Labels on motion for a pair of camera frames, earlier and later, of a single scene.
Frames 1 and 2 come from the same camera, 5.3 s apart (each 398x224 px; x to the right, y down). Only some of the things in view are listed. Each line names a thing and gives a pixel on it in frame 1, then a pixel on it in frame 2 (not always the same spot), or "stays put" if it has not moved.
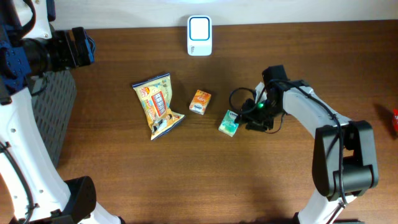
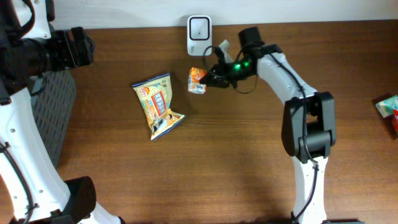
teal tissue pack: (228, 124) -> (386, 107)
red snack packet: (395, 115) stays put
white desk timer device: (199, 35) stays put
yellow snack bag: (155, 96) stays put
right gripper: (259, 121) -> (220, 81)
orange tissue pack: (199, 101) -> (194, 84)
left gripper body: (63, 54) stays put
